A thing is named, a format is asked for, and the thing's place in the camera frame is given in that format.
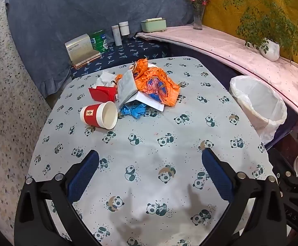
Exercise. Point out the glass vase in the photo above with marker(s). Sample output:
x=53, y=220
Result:
x=198, y=19

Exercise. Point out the navy palm print cloth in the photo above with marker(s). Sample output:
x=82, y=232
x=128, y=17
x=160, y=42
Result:
x=128, y=53

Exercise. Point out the white box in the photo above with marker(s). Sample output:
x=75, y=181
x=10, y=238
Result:
x=149, y=101

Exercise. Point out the white paper towel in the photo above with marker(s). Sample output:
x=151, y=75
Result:
x=105, y=78

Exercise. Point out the white bottle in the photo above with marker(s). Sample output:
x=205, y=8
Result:
x=116, y=34

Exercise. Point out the beige carton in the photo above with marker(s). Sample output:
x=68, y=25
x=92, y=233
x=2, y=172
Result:
x=78, y=47

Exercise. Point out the red paper carton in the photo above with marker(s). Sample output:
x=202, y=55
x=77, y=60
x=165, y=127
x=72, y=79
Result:
x=100, y=93

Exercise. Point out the orange plastic bag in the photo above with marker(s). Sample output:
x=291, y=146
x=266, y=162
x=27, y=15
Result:
x=159, y=82

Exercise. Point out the red paper cup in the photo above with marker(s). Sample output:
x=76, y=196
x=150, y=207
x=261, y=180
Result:
x=92, y=114

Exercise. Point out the pale green tissue box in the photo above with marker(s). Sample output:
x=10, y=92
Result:
x=152, y=25

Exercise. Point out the yellow cloth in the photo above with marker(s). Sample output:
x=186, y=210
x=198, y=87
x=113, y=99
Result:
x=215, y=18

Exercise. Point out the white lidded jar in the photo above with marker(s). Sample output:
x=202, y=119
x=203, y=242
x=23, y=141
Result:
x=124, y=28

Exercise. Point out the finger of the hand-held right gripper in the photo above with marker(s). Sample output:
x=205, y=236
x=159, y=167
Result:
x=296, y=202

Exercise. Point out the thick book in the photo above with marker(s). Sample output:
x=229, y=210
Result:
x=88, y=57

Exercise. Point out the blue measuring tape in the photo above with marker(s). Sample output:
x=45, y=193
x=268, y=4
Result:
x=132, y=111

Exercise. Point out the panda print tablecloth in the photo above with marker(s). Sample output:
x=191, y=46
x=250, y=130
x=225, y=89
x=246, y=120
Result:
x=151, y=133

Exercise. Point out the dark purple cloth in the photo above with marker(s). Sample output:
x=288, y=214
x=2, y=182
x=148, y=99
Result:
x=215, y=66

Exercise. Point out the pink cloth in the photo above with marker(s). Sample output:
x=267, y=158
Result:
x=215, y=43

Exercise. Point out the green leafy plant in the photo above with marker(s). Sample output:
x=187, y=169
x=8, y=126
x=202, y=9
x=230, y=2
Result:
x=264, y=20

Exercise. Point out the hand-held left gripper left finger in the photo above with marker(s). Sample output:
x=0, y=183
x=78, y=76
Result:
x=83, y=176

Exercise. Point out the thin orange book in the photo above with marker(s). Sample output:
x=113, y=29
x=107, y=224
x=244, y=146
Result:
x=77, y=67

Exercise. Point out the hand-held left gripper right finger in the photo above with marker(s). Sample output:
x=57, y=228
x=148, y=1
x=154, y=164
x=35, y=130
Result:
x=217, y=174

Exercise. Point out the blue-grey cloth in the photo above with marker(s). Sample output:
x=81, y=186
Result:
x=62, y=10

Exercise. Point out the green tin can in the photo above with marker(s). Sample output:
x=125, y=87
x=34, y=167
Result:
x=99, y=41

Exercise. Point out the waste bin with white liner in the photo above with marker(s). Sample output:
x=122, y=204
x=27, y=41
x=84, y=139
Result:
x=259, y=102

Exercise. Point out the grey foil pouch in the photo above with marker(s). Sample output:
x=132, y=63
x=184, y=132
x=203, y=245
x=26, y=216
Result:
x=126, y=87

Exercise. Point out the floral print cloth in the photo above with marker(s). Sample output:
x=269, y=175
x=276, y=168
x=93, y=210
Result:
x=5, y=94

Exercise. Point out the white plant pot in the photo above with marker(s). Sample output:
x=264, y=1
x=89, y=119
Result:
x=270, y=50

